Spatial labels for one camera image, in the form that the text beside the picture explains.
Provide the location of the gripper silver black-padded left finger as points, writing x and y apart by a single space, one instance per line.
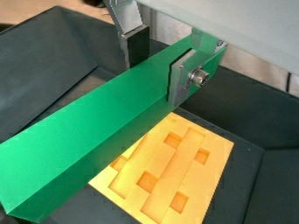
133 31

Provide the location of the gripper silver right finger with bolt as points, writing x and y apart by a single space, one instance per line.
196 66

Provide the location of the long green block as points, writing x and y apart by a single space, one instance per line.
52 159

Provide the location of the yellow slotted board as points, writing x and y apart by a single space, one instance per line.
165 178

